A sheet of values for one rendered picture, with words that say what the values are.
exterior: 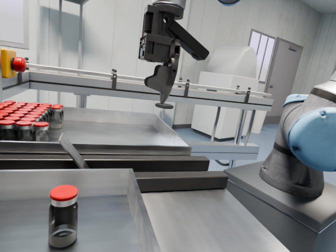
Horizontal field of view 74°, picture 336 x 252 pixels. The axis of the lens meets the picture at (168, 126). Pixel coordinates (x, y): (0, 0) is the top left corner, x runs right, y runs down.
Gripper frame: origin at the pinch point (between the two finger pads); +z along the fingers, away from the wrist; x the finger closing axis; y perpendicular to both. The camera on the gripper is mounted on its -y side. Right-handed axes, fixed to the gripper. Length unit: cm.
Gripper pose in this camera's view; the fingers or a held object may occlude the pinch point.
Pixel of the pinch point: (165, 98)
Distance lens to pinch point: 55.5
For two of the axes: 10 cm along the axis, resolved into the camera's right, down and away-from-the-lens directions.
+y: -9.4, -0.5, -3.2
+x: 3.0, 2.7, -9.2
